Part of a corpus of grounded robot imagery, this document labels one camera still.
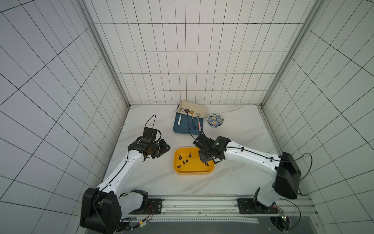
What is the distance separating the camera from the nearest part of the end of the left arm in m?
0.58

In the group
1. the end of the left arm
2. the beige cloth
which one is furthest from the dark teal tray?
the end of the left arm

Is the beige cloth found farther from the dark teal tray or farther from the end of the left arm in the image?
the end of the left arm

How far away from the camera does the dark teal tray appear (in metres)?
1.06

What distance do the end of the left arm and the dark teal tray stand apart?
265 mm
